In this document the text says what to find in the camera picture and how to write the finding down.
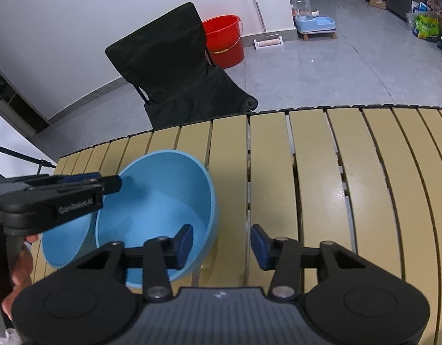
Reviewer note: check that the medium blue bowl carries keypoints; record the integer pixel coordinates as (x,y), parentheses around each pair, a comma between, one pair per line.
(66,240)

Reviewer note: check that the blue pet feeder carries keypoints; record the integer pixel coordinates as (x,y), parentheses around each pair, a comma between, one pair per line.
(316,23)

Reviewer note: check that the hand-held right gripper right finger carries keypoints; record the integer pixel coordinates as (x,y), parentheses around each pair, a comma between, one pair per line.
(259,246)

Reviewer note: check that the person's left hand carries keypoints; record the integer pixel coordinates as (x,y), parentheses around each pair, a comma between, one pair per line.
(21,266)

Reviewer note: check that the blue white carton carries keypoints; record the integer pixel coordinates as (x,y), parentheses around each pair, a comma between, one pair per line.
(418,8)

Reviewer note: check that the black folding chair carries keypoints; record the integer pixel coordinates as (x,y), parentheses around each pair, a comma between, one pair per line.
(170,61)

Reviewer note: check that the large blue bowl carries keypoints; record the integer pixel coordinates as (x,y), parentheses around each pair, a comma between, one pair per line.
(159,201)

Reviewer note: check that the red bucket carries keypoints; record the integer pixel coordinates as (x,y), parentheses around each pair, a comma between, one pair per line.
(224,39)

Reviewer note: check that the white floor squeegee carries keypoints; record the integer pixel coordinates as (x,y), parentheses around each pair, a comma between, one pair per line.
(267,42)

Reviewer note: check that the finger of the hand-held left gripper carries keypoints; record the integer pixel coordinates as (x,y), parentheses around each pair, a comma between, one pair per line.
(111,185)
(80,178)

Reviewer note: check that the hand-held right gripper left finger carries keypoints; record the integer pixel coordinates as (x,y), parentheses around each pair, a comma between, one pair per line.
(184,246)

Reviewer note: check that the green bag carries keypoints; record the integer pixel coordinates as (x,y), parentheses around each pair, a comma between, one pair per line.
(427,25)

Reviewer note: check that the black tripod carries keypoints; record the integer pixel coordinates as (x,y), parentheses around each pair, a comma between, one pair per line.
(44,162)

